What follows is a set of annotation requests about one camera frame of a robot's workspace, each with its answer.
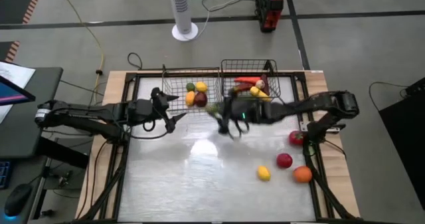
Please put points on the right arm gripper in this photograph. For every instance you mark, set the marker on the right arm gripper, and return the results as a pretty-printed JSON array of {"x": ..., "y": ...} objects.
[{"x": 245, "y": 112}]

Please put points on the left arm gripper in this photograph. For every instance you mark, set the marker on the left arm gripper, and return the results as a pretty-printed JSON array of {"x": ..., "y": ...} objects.
[{"x": 146, "y": 117}]

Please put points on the orange-yellow lemon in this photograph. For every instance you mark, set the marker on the orange-yellow lemon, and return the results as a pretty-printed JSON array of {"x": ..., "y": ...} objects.
[{"x": 190, "y": 98}]

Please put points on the small green lime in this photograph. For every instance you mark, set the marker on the small green lime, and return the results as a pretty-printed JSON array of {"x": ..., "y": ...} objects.
[{"x": 190, "y": 86}]

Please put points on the dark red round fruit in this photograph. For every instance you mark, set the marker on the dark red round fruit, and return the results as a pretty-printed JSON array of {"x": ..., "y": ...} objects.
[{"x": 200, "y": 99}]

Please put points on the yellow lemon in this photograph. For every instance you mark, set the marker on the yellow lemon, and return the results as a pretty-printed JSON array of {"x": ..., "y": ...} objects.
[
  {"x": 264, "y": 173},
  {"x": 201, "y": 86}
]

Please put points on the red chili pepper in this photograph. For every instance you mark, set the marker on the red chili pepper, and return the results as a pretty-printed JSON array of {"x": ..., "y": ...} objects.
[{"x": 242, "y": 87}]

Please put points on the orange carrot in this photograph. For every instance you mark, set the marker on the orange carrot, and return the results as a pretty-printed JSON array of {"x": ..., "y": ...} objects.
[{"x": 247, "y": 80}]

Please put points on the white garlic bulb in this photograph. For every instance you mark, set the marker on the white garlic bulb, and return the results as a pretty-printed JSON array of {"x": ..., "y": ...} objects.
[{"x": 260, "y": 84}]

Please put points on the dark maroon long vegetable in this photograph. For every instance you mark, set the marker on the dark maroon long vegetable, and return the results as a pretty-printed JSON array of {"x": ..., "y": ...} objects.
[{"x": 266, "y": 77}]

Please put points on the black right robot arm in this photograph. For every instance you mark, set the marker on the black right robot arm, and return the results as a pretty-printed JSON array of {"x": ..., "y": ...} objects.
[{"x": 325, "y": 102}]

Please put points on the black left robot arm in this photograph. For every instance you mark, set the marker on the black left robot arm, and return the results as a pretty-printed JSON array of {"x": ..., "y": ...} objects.
[{"x": 83, "y": 116}]

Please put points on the red apple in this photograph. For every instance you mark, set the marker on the red apple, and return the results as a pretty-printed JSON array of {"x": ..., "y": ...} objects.
[{"x": 284, "y": 160}]

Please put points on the red tomato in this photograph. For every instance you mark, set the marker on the red tomato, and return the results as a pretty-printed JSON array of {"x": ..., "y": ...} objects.
[{"x": 296, "y": 138}]

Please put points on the orange fruit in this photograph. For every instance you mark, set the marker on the orange fruit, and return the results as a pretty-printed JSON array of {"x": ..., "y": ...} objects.
[{"x": 302, "y": 174}]

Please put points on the white tower fan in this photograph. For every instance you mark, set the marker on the white tower fan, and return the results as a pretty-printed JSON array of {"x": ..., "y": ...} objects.
[{"x": 182, "y": 8}]

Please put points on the red and black equipment box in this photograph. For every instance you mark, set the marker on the red and black equipment box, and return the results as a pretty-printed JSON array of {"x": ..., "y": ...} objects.
[{"x": 269, "y": 8}]

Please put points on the black side desk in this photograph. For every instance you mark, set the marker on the black side desk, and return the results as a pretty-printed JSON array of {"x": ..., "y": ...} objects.
[{"x": 30, "y": 134}]

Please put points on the laptop screen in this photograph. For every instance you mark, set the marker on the laptop screen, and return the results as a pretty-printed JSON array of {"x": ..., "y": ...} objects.
[{"x": 13, "y": 92}]

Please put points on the white paper sheet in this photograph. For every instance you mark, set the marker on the white paper sheet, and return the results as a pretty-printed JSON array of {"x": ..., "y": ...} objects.
[{"x": 16, "y": 71}]

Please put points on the black cabinet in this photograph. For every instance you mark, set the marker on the black cabinet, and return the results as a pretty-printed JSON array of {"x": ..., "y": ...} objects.
[{"x": 405, "y": 134}]

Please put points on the black keyboard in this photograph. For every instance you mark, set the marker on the black keyboard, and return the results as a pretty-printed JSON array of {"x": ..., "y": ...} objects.
[{"x": 5, "y": 175}]

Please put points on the black computer mouse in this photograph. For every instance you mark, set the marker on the black computer mouse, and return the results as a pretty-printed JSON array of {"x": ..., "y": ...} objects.
[{"x": 17, "y": 200}]

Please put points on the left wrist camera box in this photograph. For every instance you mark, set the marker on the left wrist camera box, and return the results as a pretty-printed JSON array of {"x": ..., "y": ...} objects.
[{"x": 140, "y": 107}]

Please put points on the black aluminium table frame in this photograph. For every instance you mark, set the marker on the black aluminium table frame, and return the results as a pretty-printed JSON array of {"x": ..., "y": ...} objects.
[{"x": 296, "y": 84}]

